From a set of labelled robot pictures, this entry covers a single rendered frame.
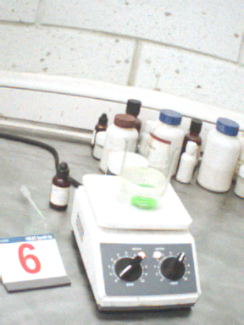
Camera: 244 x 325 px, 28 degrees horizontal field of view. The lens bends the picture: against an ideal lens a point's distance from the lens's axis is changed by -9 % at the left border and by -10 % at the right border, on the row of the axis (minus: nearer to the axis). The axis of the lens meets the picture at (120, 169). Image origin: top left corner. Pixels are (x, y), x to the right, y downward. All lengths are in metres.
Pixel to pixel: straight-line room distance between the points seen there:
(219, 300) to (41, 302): 0.24
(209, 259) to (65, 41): 0.56
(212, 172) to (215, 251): 0.22
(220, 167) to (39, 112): 0.38
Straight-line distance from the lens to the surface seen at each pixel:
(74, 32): 1.04
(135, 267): 0.57
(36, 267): 0.61
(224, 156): 0.91
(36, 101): 1.03
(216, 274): 0.70
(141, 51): 1.04
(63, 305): 0.58
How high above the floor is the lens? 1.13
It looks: 24 degrees down
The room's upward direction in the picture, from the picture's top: 12 degrees clockwise
